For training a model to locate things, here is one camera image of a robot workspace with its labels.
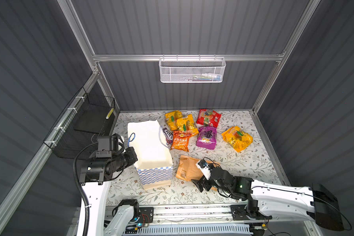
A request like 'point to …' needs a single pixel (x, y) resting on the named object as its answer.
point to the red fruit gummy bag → (208, 117)
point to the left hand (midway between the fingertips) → (136, 155)
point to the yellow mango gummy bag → (236, 138)
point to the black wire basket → (89, 116)
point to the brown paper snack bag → (188, 170)
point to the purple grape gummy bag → (206, 138)
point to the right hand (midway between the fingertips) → (198, 175)
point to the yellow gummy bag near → (186, 124)
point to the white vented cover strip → (195, 229)
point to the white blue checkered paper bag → (155, 163)
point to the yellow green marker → (110, 112)
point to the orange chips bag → (180, 140)
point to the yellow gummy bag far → (171, 117)
